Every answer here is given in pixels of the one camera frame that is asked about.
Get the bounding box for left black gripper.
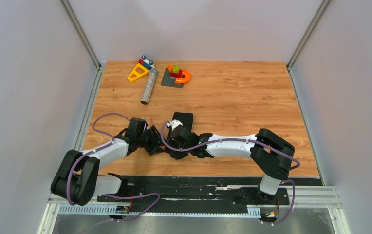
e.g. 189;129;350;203
137;125;170;156

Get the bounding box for black zip tool case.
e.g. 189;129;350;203
172;112;194;131

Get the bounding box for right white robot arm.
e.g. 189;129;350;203
162;121;300;204

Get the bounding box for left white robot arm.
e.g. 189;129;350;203
50;126;163;206

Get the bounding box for orange curved toy block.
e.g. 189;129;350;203
168;65;191;84

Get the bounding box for grey building block baseplate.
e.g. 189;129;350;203
161;68;184;88

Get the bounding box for red toy block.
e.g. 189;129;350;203
170;69;183;78

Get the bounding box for green toy cube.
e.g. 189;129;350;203
172;66;180;74

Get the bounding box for silver glitter cylinder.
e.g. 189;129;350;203
140;68;158;105

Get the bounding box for yellow triangle toy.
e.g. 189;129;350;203
127;63;150;82

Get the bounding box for red blue toy car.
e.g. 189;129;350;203
138;55;155;70

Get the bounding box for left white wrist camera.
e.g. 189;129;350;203
125;117;147;138

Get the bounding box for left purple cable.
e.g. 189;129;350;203
66;113;161;223

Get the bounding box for aluminium frame rail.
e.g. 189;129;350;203
59;0;102;70

